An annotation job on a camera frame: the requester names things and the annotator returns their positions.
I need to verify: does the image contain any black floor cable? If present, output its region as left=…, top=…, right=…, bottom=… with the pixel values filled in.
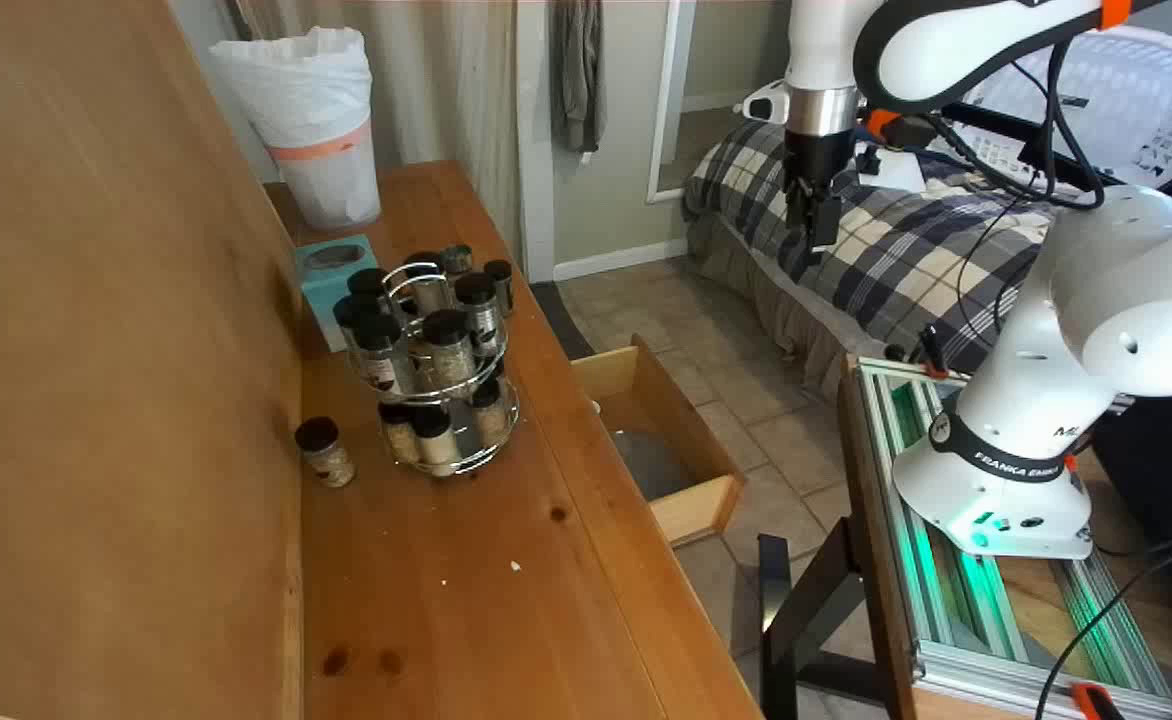
left=1032, top=519, right=1172, bottom=720

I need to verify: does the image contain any black wrist camera orange mount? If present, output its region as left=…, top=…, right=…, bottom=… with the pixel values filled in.
left=854, top=107, right=913, bottom=183

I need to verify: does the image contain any open wooden drawer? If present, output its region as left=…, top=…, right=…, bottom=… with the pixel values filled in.
left=568, top=336, right=747, bottom=554

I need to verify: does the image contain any white framed mirror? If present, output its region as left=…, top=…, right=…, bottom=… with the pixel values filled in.
left=644, top=0, right=798, bottom=204

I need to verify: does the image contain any hanging grey garment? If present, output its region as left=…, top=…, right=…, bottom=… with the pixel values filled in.
left=552, top=0, right=606, bottom=161

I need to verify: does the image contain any racked black-capped spice jar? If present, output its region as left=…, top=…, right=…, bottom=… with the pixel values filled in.
left=376, top=399, right=422, bottom=468
left=450, top=267, right=503, bottom=352
left=333, top=292, right=376, bottom=357
left=418, top=310, right=476, bottom=386
left=344, top=264, right=390, bottom=312
left=348, top=312, right=406, bottom=397
left=480, top=257, right=519, bottom=319
left=406, top=403, right=462, bottom=482
left=462, top=378, right=514, bottom=451

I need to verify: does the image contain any black metal stand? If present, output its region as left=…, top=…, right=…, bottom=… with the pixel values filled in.
left=756, top=516, right=883, bottom=720

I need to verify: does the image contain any loose black-capped spice jar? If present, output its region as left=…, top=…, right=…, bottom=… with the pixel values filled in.
left=293, top=411, right=361, bottom=491

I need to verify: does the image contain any metal revolving spice rack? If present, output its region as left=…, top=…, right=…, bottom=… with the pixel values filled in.
left=333, top=245, right=524, bottom=485

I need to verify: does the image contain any white bag-lined bin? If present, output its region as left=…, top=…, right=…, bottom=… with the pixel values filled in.
left=205, top=24, right=382, bottom=232

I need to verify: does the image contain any teal tissue box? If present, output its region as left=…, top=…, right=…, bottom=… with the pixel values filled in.
left=293, top=232, right=382, bottom=357

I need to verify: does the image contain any black cabinet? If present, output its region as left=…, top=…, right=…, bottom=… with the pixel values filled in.
left=1091, top=379, right=1172, bottom=647

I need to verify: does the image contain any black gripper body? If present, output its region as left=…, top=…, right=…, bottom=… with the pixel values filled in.
left=782, top=128, right=858, bottom=224

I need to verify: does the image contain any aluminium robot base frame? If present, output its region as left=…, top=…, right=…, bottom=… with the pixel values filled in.
left=837, top=352, right=1172, bottom=720

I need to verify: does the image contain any grey patterned quilt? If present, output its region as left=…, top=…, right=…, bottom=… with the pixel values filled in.
left=974, top=22, right=1172, bottom=191

